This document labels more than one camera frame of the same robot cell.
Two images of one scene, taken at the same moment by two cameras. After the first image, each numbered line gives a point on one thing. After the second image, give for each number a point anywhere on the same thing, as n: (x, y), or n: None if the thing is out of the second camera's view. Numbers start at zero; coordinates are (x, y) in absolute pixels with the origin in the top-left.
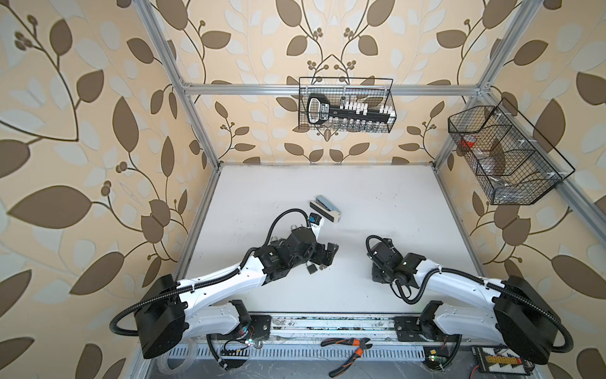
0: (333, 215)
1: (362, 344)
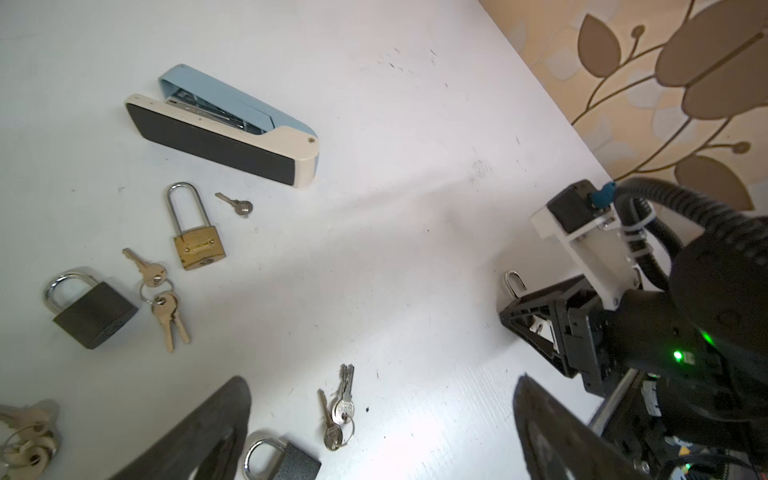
0: (218, 119)
1: None
